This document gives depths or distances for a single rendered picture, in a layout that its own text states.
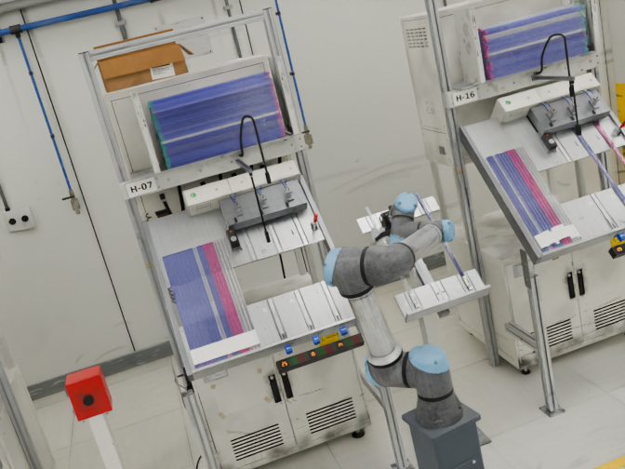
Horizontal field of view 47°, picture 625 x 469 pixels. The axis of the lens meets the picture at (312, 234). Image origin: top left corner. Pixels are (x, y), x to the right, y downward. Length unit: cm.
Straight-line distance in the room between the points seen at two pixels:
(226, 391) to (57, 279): 182
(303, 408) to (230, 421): 32
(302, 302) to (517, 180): 108
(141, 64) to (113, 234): 155
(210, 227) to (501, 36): 150
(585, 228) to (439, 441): 125
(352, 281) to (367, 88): 274
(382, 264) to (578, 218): 136
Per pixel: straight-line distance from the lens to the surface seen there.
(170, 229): 303
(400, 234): 244
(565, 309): 361
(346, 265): 208
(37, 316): 471
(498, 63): 336
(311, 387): 320
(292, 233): 297
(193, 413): 281
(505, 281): 339
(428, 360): 228
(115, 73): 326
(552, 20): 350
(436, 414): 236
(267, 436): 325
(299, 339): 275
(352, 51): 467
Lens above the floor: 185
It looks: 17 degrees down
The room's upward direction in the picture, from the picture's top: 14 degrees counter-clockwise
